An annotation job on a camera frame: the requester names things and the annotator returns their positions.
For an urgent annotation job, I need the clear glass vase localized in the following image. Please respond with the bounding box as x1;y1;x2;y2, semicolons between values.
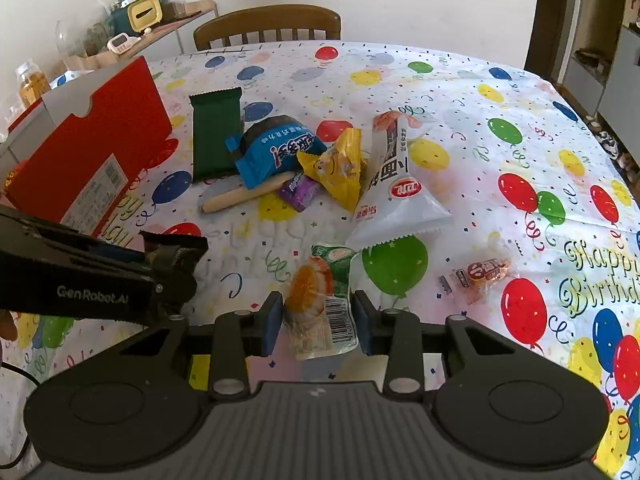
54;19;90;62

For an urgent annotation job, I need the wooden top side cabinet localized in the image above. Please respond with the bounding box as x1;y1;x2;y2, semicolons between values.
65;0;219;69

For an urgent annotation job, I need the bottle with orange liquid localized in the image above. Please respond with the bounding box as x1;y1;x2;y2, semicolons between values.
15;59;51;107

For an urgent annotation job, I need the wooden chair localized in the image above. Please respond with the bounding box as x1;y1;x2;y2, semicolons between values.
193;8;343;53

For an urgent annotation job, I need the black cable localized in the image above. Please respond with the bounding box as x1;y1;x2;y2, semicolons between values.
0;362;42;463

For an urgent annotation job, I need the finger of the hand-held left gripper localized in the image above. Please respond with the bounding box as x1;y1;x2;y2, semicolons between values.
75;232;151;267
147;247;199;315

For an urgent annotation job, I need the yellow snack packet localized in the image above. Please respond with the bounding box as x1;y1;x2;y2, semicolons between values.
296;127;364;214

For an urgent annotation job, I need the dark wooden door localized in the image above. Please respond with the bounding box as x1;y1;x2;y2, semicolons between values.
524;0;587;82

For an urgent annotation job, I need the dark green snack packet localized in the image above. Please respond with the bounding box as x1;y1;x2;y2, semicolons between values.
189;87;244;184

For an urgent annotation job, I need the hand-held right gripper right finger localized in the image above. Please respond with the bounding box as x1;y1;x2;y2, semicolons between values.
350;290;523;402

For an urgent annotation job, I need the blue snack packet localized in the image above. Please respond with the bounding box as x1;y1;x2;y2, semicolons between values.
225;130;329;191

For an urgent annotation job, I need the grey shoe cabinet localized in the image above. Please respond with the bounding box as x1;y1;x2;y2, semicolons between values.
562;0;640;131

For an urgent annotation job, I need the yellow tissue box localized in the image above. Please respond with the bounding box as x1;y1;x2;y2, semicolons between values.
126;0;162;29

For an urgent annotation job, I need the small orange candy packet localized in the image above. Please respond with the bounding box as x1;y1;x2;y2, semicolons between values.
437;257;512;306

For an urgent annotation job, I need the red cardboard box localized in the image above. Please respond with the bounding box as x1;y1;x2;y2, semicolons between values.
0;55;174;239

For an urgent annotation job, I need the teal storage container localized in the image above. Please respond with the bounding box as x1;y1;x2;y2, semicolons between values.
107;7;133;37

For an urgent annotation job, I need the balloon print tablecloth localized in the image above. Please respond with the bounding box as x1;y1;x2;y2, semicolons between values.
0;40;640;480

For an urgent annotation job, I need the white kitchen timer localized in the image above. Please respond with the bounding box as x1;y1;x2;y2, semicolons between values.
107;33;142;54

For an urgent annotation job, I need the green and orange snack packet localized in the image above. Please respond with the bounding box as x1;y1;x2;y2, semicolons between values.
282;244;361;361

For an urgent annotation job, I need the purple snack packet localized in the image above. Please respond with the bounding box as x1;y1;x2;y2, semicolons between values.
278;170;321;211

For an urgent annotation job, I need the beige snack stick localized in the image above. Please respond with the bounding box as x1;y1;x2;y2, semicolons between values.
199;172;297;215

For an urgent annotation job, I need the person's left hand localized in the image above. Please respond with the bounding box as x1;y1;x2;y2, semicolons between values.
0;311;19;356

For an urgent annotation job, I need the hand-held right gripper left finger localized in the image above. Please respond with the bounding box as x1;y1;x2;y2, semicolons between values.
117;291;285;402

